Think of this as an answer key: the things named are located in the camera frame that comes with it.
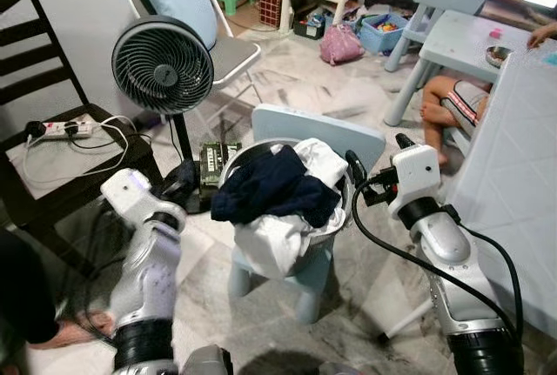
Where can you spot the pink bag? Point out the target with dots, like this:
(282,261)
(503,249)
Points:
(341,46)

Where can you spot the grey chair white frame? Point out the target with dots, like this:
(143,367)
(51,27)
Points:
(235,55)

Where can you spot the blue toy bin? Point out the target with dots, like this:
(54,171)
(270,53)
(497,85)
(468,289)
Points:
(383,37)

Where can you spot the dark wooden chair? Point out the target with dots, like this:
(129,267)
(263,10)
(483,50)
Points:
(61,175)

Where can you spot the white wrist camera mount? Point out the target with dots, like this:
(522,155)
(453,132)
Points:
(130,192)
(416,175)

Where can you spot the robot right leg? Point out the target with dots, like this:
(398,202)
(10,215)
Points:
(338,369)

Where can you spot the light blue folding table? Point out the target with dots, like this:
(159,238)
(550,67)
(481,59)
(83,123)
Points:
(513,175)

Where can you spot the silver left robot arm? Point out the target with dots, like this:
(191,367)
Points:
(152,279)

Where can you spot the child in striped shorts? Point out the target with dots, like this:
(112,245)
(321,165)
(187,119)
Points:
(452,105)

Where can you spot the white power strip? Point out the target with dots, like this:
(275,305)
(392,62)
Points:
(65,129)

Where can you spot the navy blue garment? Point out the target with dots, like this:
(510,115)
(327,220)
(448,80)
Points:
(278,188)

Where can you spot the grey laundry bucket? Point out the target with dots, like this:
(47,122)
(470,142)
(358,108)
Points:
(335,223)

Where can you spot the black bin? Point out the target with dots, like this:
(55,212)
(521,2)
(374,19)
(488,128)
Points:
(309,27)

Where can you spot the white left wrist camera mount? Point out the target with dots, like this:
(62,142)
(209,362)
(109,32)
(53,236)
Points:
(130,192)

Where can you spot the metal bowl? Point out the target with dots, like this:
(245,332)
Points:
(499,56)

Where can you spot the green black printed box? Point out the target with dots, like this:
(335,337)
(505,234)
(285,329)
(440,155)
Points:
(213,166)

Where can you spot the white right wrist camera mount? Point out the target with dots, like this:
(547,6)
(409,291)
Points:
(416,175)

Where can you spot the small pink toy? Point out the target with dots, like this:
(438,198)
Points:
(496,32)

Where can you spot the grey-blue kids table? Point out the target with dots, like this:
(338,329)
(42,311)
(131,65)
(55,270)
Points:
(457,40)

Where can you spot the white cloth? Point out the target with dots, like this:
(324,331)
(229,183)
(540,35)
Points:
(274,249)

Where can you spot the black standing fan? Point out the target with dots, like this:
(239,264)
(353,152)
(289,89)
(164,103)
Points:
(163,66)

